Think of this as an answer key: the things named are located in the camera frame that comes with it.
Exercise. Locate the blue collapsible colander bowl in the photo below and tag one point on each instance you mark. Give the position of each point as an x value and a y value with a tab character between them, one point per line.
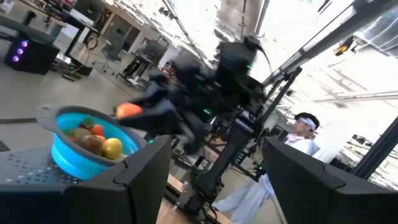
77	168

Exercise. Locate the black ceiling track lights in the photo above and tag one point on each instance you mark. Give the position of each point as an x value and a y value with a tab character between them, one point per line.
343	46

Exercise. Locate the red toy strawberry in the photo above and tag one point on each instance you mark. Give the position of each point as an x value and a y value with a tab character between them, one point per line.
88	123

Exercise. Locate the black computer tower with lights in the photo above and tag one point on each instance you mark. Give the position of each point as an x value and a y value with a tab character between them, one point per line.
34	59

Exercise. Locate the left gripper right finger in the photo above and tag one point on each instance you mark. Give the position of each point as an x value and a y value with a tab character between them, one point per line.
326	202

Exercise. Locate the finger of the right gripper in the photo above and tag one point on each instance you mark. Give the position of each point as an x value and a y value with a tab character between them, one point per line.
161	121
163	88

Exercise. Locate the grey office chair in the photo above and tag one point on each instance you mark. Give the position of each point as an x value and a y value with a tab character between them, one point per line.
112	46

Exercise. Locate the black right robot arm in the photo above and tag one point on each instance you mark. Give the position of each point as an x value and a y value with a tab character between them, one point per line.
236	77

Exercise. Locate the orange toy peach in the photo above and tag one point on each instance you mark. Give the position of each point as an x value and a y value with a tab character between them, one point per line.
127	110

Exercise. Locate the perforated metal shelf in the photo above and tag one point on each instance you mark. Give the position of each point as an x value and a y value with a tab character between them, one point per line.
31	165

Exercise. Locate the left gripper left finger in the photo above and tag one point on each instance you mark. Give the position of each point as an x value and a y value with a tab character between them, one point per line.
93	202

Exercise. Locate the grey metal background table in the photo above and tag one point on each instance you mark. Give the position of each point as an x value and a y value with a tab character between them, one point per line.
28	31

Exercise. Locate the toy kiwi half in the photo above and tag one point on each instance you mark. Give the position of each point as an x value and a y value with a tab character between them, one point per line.
90	144

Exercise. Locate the silver ventilation duct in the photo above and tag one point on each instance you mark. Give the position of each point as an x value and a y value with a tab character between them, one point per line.
382	34

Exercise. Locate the black background desk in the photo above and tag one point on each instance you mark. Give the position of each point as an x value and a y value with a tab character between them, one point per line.
138	63

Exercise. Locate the person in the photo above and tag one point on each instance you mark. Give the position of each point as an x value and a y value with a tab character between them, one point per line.
306	146

